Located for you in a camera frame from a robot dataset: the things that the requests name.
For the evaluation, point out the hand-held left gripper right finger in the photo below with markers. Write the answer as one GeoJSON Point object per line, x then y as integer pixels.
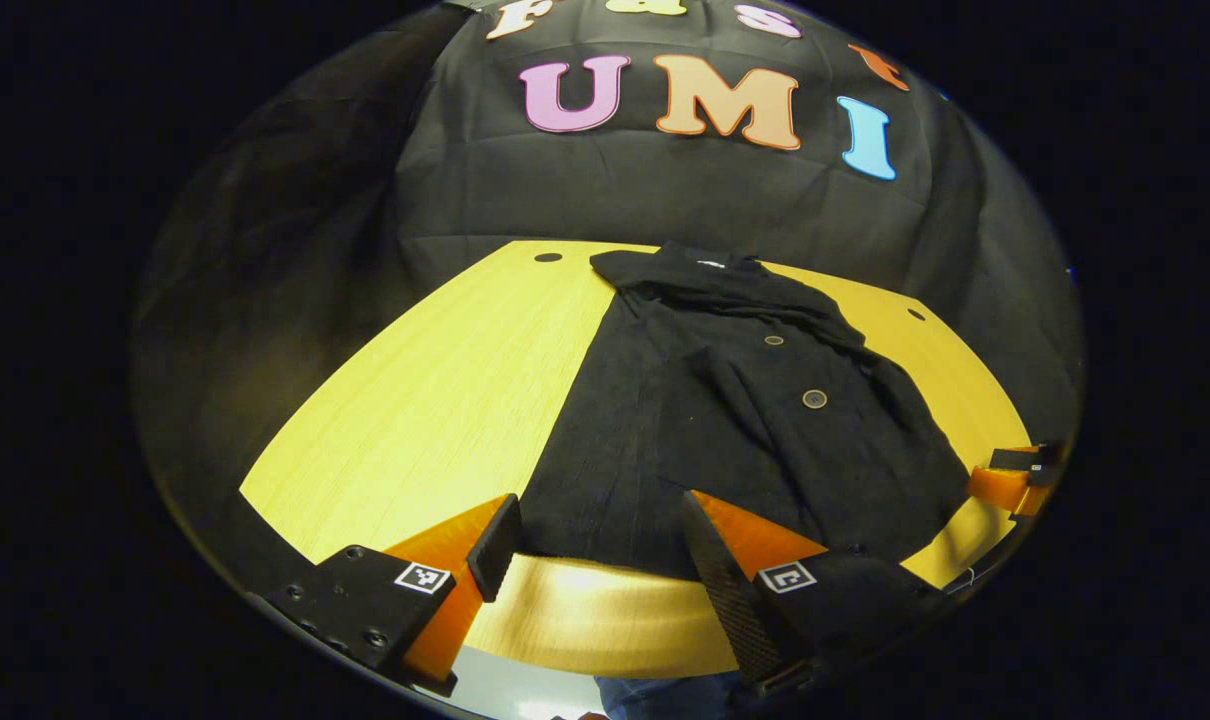
{"type": "Point", "coordinates": [720, 580]}

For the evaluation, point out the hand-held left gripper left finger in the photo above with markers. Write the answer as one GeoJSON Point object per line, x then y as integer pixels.
{"type": "Point", "coordinates": [495, 545]}

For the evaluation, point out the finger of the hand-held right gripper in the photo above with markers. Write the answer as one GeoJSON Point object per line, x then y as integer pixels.
{"type": "Point", "coordinates": [1005, 490]}
{"type": "Point", "coordinates": [1015, 458]}

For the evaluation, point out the black coat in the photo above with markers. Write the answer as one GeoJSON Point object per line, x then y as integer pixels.
{"type": "Point", "coordinates": [725, 430]}

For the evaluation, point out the person's blue jeans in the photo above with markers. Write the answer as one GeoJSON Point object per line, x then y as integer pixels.
{"type": "Point", "coordinates": [665, 700]}

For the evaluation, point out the black backdrop cloth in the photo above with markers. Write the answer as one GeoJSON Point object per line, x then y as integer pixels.
{"type": "Point", "coordinates": [665, 190]}

